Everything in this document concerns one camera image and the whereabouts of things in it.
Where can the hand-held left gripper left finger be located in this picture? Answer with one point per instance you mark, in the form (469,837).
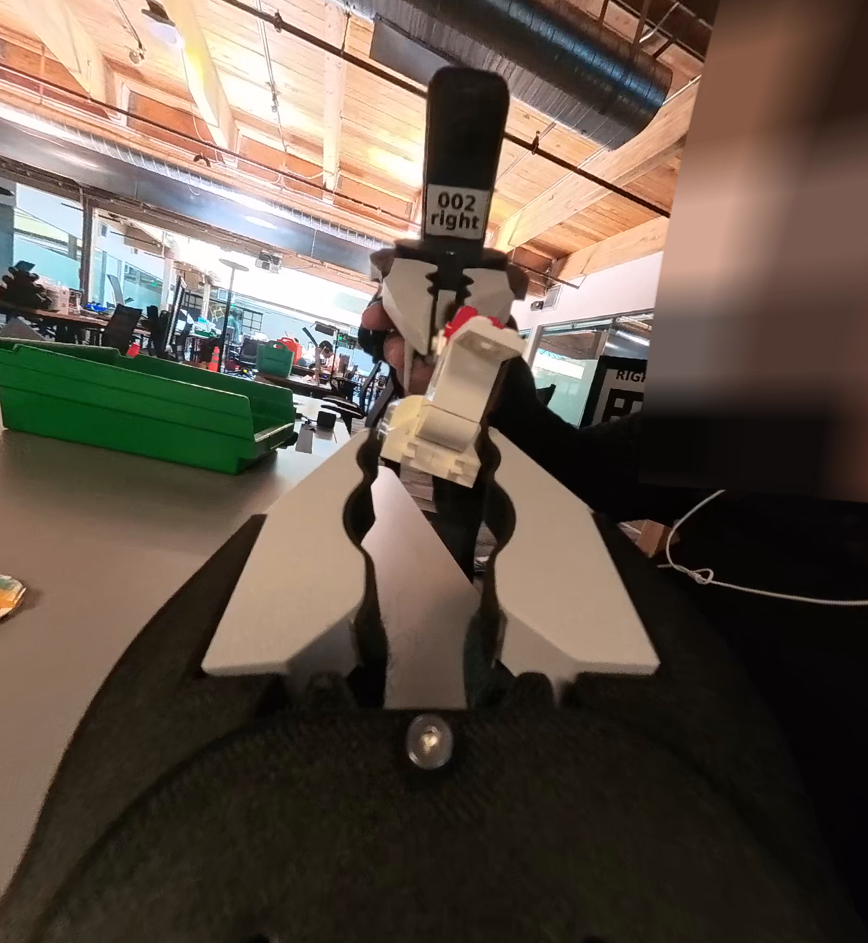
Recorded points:
(294,582)

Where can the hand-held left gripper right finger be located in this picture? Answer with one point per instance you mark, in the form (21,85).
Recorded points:
(574,589)

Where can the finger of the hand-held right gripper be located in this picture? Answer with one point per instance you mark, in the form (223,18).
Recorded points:
(411,302)
(489,295)

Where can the white lego animal model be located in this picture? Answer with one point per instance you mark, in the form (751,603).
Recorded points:
(448,412)

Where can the person's right forearm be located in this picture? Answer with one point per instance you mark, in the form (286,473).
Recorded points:
(551,427)

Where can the person's right hand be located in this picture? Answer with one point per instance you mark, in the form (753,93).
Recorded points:
(389,339)

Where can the green basket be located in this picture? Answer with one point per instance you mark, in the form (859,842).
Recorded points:
(275,359)

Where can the framed black-white pattern sign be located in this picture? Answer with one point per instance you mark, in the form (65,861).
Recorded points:
(618,390)

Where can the orange traffic cone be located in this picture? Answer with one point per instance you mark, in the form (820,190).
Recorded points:
(215,361)

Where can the green plastic bin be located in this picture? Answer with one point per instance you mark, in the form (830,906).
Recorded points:
(124,420)

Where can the silver ventilation duct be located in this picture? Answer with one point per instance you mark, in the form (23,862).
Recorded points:
(588,81)

